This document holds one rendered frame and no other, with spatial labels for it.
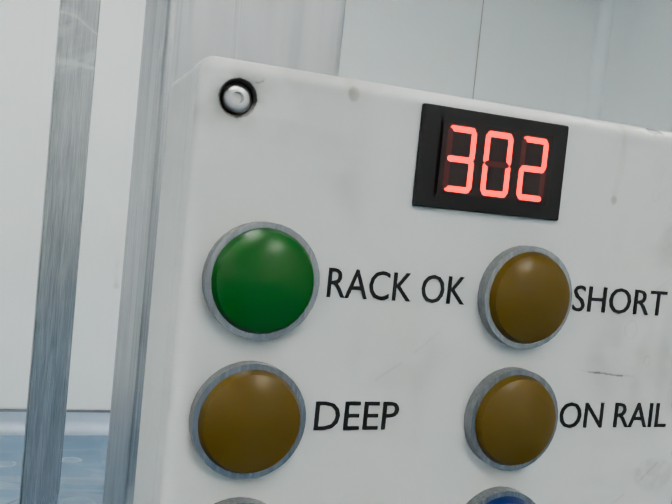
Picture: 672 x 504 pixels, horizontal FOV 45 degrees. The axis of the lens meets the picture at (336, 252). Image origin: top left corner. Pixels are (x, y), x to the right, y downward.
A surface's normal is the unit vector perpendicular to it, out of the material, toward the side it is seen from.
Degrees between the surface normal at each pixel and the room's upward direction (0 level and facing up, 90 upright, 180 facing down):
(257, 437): 93
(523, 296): 90
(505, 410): 89
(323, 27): 90
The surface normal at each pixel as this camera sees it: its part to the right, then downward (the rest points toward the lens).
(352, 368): 0.36, 0.08
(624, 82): -0.94, -0.07
